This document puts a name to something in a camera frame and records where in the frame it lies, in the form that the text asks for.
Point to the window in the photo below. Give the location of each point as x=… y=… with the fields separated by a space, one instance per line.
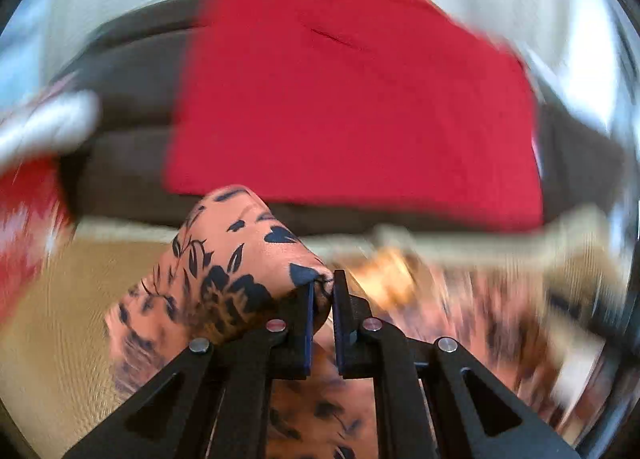
x=22 y=54

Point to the red white patterned cloth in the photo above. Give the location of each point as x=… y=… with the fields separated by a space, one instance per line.
x=25 y=239

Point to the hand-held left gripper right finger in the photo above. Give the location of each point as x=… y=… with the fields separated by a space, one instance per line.
x=339 y=329

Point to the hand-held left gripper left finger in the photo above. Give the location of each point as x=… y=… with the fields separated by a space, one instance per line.
x=309 y=329

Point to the beige woven mat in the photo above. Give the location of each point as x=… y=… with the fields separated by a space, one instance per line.
x=60 y=329

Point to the dark brown sofa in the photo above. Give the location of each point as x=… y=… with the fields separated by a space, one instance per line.
x=125 y=149

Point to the red blanket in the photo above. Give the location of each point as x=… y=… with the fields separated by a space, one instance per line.
x=350 y=104

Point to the orange floral garment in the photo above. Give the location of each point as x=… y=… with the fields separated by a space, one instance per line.
x=225 y=249

